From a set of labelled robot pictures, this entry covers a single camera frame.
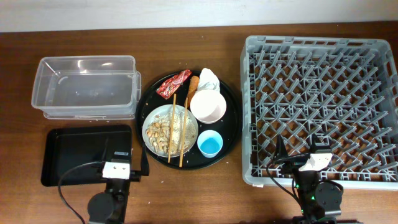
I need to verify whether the white tissue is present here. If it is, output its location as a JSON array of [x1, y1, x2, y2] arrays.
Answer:
[[197, 68, 220, 92]]

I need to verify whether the black rectangular tray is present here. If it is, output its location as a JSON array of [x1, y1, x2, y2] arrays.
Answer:
[[41, 125, 132, 187]]

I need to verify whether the round black serving tray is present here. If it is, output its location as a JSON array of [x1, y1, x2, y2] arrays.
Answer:
[[135, 72, 243, 170]]

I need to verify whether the grey dishwasher rack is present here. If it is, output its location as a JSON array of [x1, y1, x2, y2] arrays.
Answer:
[[240, 35, 397, 190]]

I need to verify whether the light blue cup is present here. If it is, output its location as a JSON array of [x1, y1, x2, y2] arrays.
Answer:
[[197, 130, 223, 158]]

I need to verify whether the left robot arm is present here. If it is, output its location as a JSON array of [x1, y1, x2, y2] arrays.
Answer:
[[87, 138, 149, 223]]

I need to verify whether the red snack wrapper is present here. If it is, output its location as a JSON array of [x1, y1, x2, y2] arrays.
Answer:
[[156, 70, 192, 100]]

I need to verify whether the clear plastic bin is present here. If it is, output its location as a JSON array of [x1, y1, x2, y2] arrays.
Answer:
[[31, 55, 141, 120]]

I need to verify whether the brown sausage piece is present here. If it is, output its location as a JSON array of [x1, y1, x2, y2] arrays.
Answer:
[[187, 76, 200, 107]]

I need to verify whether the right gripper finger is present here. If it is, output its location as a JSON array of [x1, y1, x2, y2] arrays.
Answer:
[[311, 134, 330, 147], [273, 134, 289, 162]]

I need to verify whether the grey plate with food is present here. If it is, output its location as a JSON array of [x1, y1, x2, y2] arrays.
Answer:
[[142, 105, 198, 159]]

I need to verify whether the wooden chopstick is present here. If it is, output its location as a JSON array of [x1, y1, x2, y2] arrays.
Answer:
[[167, 93, 177, 163], [179, 98, 188, 168]]

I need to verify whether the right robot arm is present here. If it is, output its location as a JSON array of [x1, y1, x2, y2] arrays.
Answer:
[[271, 134, 344, 223]]

